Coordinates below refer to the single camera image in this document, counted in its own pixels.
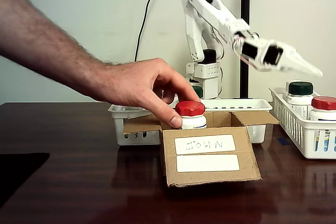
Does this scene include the white slotted plastic tray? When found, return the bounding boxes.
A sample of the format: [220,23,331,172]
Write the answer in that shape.
[269,87,336,161]
[108,98,274,146]

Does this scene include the labelled cardboard box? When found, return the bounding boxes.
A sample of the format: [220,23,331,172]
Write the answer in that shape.
[122,110,281,188]

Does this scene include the green-capped white bottle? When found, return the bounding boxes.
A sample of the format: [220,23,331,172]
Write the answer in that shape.
[285,81,315,120]

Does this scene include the red white servo cable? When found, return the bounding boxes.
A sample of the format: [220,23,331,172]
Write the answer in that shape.
[234,36,265,72]

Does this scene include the black wall cable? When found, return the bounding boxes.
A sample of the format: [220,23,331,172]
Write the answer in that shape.
[133,0,162,62]

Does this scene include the person's bare hand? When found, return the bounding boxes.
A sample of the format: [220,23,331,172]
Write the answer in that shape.
[102,57,203,130]

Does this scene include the person's hairy forearm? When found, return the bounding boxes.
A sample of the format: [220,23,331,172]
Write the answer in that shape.
[0,0,111,104]

